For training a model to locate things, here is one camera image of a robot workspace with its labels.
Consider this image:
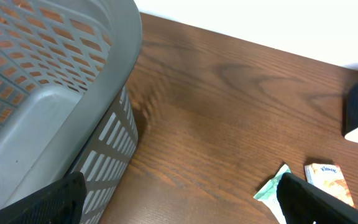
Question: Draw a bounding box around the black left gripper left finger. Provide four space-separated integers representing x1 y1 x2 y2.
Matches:
0 172 87 224

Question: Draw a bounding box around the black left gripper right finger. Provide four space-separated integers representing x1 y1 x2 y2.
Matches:
277 173 358 224

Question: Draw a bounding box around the teal snack bar wrapper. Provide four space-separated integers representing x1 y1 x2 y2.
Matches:
254 164 291 224

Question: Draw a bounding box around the small orange tissue pack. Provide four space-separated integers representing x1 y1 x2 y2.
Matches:
305 163 355 207

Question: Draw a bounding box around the grey plastic mesh basket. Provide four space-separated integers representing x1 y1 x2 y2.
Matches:
0 0 142 223

